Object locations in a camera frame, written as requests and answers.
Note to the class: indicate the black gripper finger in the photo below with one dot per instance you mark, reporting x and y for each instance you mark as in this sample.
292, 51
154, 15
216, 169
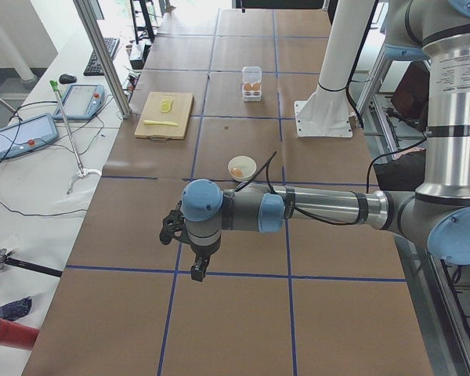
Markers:
198, 271

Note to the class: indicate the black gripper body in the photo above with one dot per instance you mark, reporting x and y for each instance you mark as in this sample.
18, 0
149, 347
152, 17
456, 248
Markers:
204, 252

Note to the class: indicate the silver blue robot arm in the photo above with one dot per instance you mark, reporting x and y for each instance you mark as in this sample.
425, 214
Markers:
436, 216

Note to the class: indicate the clear plastic egg box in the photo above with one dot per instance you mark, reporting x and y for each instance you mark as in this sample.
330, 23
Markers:
251, 74

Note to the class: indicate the white bowl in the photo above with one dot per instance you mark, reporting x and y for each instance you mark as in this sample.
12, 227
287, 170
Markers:
246, 164

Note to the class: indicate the yellow plastic knife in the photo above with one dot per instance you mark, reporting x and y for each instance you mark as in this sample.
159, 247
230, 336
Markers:
162, 123

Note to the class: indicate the wooden cutting board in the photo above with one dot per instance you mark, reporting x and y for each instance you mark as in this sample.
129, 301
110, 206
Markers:
180, 113

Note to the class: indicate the metal reacher grabber stick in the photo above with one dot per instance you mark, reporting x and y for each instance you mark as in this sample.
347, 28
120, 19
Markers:
82, 170

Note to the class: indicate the yellow lemon slices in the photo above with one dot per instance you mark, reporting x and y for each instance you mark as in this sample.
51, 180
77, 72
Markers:
165, 104

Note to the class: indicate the red cylinder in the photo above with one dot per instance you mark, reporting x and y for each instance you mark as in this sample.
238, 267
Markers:
17, 336

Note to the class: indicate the blue teach pendant far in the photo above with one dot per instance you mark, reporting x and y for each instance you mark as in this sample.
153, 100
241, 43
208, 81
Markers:
82, 102

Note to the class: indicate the blue teach pendant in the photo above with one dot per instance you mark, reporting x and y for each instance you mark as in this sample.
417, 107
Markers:
27, 136
82, 102

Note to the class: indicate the black tripod clamp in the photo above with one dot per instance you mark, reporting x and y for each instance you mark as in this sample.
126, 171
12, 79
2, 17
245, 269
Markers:
6, 259

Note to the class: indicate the blue teach pendant near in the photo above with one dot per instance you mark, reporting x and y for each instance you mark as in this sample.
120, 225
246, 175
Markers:
27, 136

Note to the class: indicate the black computer mouse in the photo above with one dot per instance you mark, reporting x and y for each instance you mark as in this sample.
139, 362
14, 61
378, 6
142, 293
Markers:
65, 79

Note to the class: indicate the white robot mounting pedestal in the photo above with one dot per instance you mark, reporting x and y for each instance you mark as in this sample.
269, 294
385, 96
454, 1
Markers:
326, 113

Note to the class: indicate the aluminium frame post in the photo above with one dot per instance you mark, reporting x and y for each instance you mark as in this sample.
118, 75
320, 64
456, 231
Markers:
91, 26

